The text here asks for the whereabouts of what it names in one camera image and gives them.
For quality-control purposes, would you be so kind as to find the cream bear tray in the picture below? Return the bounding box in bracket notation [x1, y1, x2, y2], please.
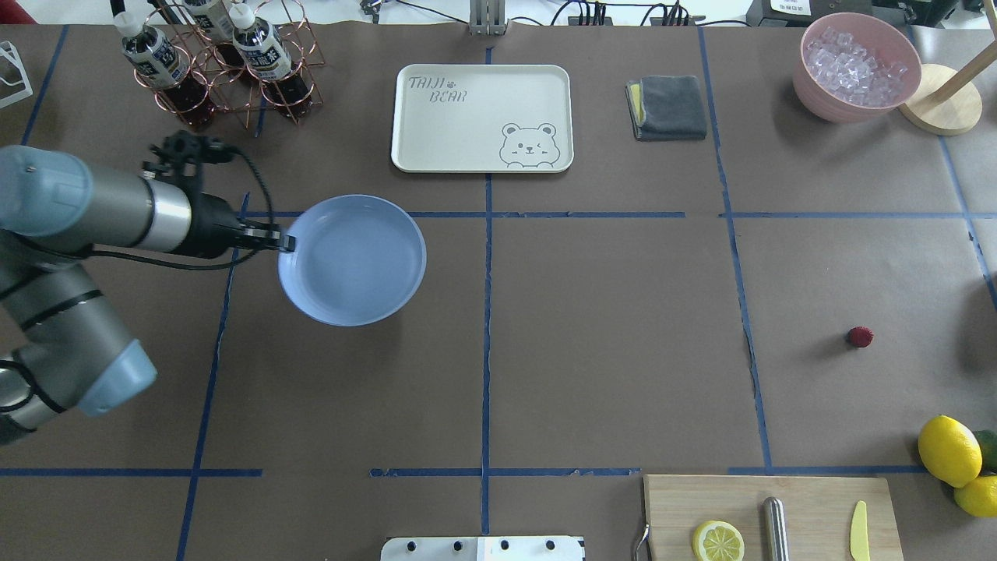
[391, 64, 576, 174]

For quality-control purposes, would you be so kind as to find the pink bowl of ice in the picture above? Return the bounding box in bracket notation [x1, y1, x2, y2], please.
[793, 12, 922, 124]

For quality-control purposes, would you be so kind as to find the large yellow lemon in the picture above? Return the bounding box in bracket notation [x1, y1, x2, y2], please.
[918, 415, 982, 488]

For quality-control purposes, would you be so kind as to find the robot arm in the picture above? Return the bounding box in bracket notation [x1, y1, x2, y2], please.
[1, 131, 297, 445]

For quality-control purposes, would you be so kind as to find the tea bottle right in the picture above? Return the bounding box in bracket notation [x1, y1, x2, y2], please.
[228, 2, 312, 120]

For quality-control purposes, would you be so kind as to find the tea bottle left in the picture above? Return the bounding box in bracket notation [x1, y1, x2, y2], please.
[113, 11, 215, 129]

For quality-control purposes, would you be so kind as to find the green lime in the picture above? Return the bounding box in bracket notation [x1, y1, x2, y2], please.
[973, 429, 997, 475]

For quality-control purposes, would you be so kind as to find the copper wire bottle rack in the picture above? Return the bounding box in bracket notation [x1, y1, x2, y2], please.
[111, 1, 326, 130]

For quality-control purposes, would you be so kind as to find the grey folded cloth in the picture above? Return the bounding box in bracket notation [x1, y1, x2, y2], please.
[625, 75, 707, 141]

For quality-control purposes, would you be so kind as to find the white wire cup rack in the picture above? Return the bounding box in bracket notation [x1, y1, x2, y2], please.
[1, 41, 34, 109]

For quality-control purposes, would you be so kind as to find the yellow plastic knife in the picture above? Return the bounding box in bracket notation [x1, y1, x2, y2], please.
[850, 500, 870, 561]

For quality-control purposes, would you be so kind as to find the tea bottle middle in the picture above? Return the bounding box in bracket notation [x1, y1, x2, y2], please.
[181, 1, 245, 69]

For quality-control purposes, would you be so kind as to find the half lemon slice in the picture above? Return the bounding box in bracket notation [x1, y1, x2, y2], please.
[690, 520, 745, 560]

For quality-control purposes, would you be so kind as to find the blue round plate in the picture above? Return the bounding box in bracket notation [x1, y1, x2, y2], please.
[277, 194, 428, 327]

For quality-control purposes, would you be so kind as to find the round wooden stand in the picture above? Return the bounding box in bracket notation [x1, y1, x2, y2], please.
[900, 42, 996, 137]

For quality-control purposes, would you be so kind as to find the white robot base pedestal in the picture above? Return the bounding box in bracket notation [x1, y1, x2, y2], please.
[380, 535, 587, 560]

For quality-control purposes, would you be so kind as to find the tea bottle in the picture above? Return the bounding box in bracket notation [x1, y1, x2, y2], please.
[181, 1, 245, 69]
[113, 11, 215, 129]
[228, 2, 312, 120]

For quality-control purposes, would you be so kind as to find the red strawberry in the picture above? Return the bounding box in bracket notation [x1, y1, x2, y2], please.
[845, 326, 875, 348]

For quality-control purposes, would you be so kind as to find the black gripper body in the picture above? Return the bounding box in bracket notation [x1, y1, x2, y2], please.
[143, 131, 265, 259]

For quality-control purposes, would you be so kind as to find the wooden cutting board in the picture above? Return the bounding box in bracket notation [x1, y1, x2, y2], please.
[643, 475, 904, 560]

